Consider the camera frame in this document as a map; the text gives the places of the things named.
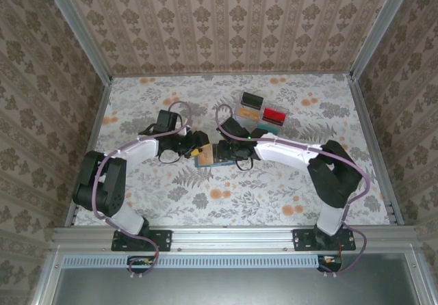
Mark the tan card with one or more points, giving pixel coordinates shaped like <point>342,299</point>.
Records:
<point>206,156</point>

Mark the teal leather card holder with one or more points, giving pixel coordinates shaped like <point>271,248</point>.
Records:
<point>196,163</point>

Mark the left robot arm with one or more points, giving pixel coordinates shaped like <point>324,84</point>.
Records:
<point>102,188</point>

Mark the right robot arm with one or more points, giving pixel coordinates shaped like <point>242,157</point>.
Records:
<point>335,178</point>

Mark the red card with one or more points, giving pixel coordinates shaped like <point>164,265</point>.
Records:
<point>273,115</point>

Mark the black card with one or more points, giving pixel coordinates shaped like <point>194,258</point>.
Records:
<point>252,100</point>

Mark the floral table cover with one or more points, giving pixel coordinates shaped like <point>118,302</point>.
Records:
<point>205,202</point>

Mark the clear acrylic organizer box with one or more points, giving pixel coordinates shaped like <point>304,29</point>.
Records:
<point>278,106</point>

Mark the grey metal panel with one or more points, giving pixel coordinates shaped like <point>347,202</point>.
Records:
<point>232,288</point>

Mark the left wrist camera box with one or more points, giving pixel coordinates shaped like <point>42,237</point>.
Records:
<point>187,131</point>

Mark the aluminium back rail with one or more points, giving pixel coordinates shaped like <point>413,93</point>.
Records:
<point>232,75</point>

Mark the aluminium side rail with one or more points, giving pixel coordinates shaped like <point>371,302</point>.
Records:
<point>366,120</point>
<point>98,120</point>

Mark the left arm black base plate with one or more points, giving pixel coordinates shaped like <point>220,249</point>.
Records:
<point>162,240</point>

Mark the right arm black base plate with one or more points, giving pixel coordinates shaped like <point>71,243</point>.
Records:
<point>302,241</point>

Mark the aluminium corner post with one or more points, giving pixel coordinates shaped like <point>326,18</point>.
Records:
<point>78,28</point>
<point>380,28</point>

